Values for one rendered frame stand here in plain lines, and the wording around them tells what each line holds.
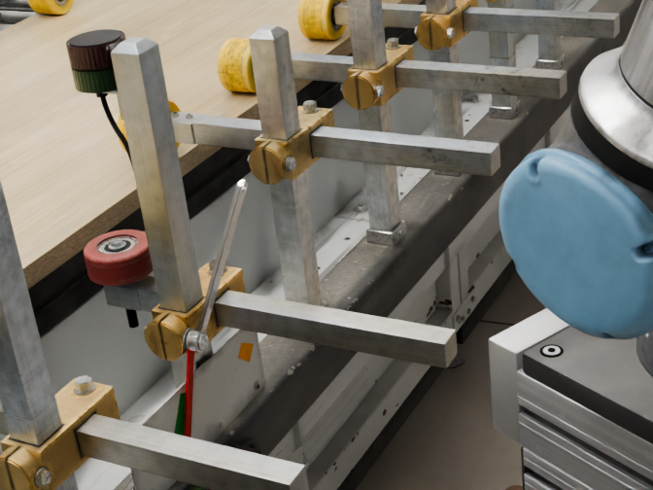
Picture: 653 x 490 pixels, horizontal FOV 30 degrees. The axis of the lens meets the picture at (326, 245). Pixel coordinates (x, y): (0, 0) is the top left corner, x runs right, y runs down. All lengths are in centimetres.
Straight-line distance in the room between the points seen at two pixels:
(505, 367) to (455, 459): 151
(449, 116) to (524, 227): 127
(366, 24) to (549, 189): 103
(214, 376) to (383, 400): 103
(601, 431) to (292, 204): 68
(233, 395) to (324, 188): 68
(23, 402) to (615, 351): 55
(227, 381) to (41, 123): 62
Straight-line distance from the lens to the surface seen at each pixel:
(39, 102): 197
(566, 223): 66
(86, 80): 126
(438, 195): 193
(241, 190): 127
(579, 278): 68
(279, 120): 148
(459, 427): 259
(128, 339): 164
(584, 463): 98
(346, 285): 170
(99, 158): 171
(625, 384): 86
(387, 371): 248
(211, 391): 140
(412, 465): 250
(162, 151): 127
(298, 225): 153
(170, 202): 129
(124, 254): 141
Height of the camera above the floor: 152
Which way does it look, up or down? 27 degrees down
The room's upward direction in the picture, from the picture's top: 7 degrees counter-clockwise
